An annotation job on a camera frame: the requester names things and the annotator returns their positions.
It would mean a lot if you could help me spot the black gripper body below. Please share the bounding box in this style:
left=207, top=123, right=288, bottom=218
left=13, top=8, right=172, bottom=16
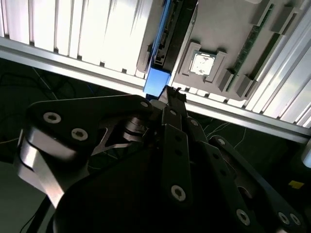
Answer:
left=52, top=148, right=280, bottom=233

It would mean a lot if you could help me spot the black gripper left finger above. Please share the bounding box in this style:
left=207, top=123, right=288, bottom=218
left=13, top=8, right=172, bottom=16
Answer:
left=14, top=86, right=194, bottom=210

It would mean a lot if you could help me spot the hard disk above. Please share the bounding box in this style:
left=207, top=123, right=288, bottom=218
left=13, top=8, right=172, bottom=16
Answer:
left=143, top=0, right=199, bottom=100

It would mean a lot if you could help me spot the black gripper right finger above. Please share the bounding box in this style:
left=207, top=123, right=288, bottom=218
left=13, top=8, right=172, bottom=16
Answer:
left=170, top=86, right=307, bottom=230

